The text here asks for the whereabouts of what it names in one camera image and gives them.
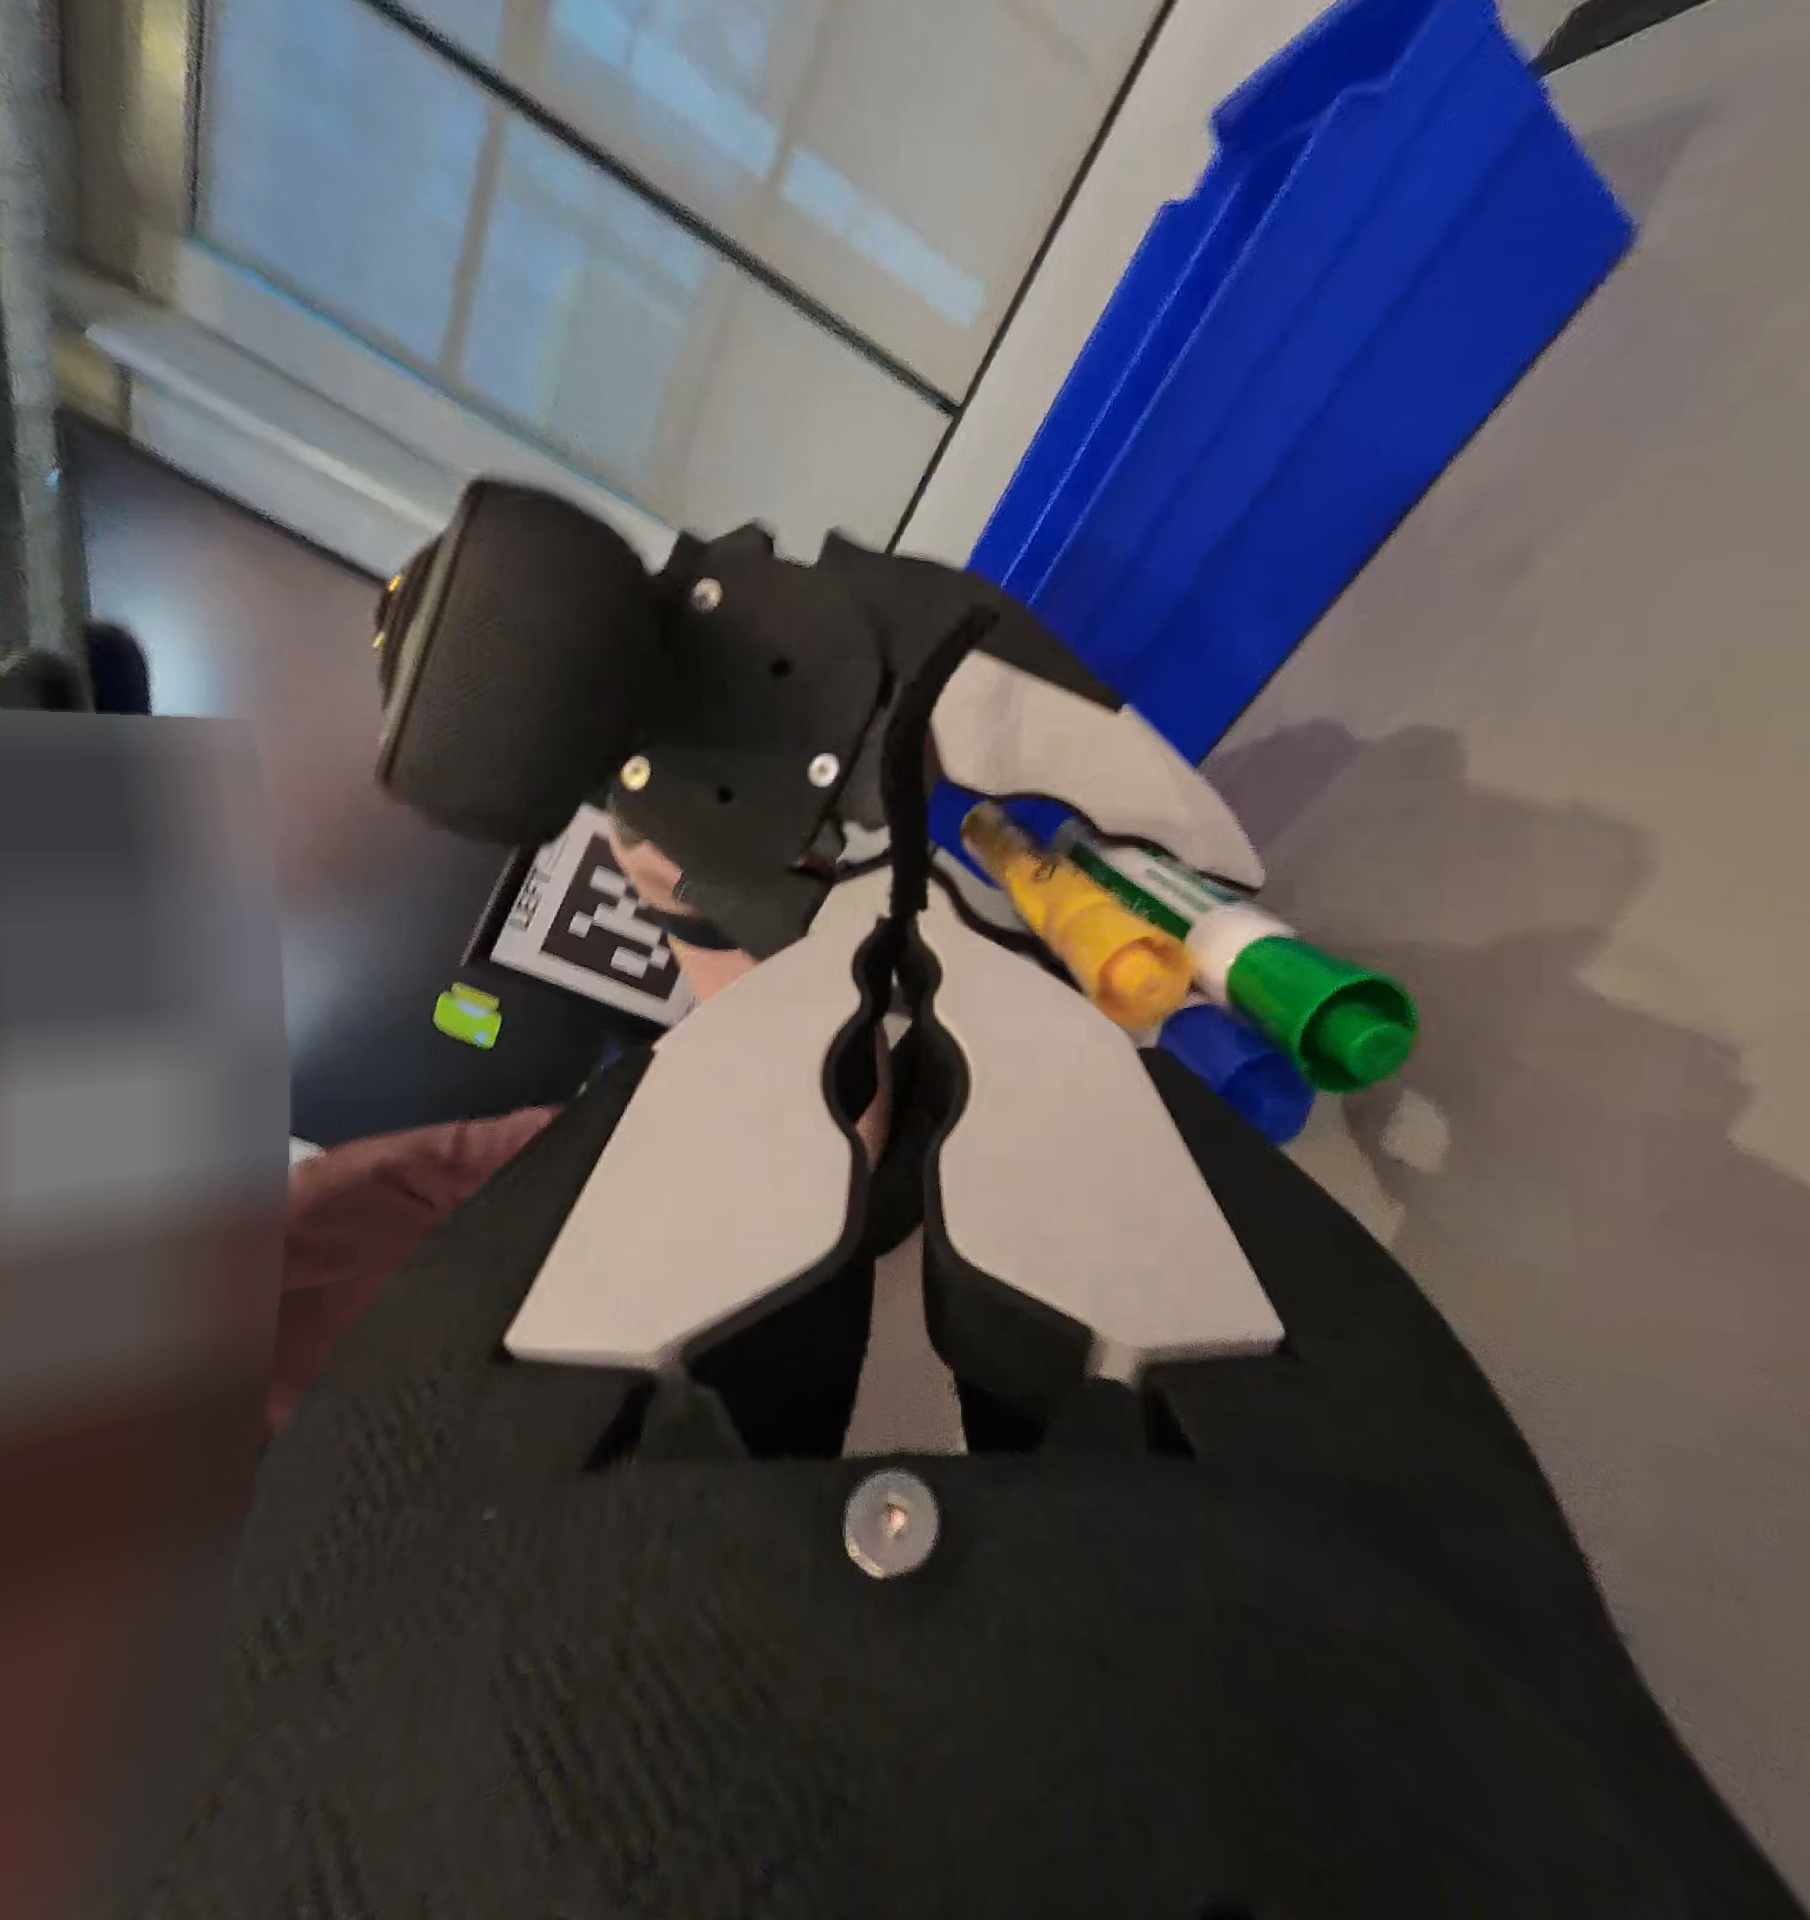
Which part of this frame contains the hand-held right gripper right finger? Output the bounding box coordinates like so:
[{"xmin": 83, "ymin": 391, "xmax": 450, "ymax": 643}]
[{"xmin": 904, "ymin": 918, "xmax": 1288, "ymax": 1458}]

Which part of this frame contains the black hook-and-loop strap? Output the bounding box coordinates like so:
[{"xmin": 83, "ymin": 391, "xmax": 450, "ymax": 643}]
[{"xmin": 875, "ymin": 605, "xmax": 1004, "ymax": 1258}]

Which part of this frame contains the large blue plastic bin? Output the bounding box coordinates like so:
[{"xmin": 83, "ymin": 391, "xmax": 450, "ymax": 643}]
[{"xmin": 966, "ymin": 0, "xmax": 1639, "ymax": 766}]

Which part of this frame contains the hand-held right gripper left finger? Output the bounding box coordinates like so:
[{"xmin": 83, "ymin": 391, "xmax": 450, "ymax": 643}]
[{"xmin": 503, "ymin": 918, "xmax": 887, "ymax": 1458}]

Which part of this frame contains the yellow highlighter marker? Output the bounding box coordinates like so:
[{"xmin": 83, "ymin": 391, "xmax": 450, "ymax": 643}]
[{"xmin": 962, "ymin": 802, "xmax": 1195, "ymax": 1033}]

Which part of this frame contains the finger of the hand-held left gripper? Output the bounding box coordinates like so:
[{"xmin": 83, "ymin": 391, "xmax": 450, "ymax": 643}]
[{"xmin": 923, "ymin": 660, "xmax": 1270, "ymax": 889}]

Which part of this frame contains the green dry erase marker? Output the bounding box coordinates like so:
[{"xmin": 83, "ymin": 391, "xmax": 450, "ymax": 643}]
[{"xmin": 1062, "ymin": 839, "xmax": 1420, "ymax": 1094}]

